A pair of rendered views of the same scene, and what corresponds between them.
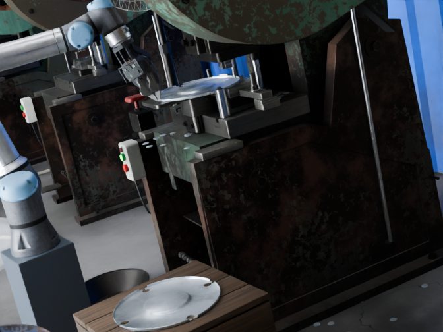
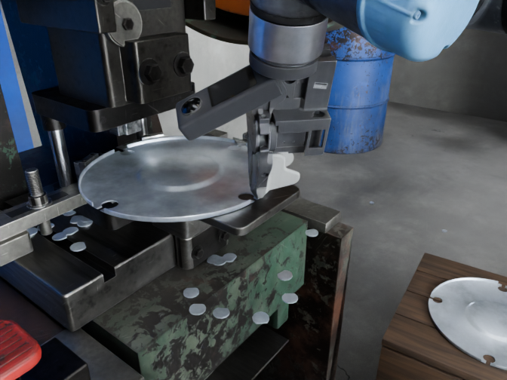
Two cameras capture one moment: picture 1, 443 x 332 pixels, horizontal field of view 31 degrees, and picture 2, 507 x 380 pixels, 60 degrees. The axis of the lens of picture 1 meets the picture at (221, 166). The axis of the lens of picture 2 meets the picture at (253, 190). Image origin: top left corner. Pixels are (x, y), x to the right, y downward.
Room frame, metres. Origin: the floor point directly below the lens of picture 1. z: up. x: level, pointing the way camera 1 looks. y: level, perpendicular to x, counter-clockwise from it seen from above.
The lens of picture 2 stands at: (2.77, 0.61, 1.06)
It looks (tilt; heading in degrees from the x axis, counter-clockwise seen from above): 27 degrees down; 241
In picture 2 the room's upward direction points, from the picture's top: straight up
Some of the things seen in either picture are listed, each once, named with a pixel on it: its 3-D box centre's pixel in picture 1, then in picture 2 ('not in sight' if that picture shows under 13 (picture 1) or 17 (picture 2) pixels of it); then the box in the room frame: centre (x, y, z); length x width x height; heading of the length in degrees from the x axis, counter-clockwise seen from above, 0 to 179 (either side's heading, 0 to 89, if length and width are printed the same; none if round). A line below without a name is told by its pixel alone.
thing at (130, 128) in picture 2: (223, 62); (126, 120); (2.62, -0.08, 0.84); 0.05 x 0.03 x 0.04; 23
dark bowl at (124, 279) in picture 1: (113, 294); not in sight; (2.82, 0.51, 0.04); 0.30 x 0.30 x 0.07
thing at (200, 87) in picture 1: (196, 88); (180, 170); (2.57, 0.02, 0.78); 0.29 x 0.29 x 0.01
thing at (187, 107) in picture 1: (188, 111); (206, 219); (2.55, 0.07, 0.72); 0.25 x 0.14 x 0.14; 113
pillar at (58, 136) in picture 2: (233, 66); (58, 145); (2.72, -0.12, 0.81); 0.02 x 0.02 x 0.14
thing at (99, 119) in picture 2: (226, 55); (118, 105); (2.62, -0.10, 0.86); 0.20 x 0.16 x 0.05; 23
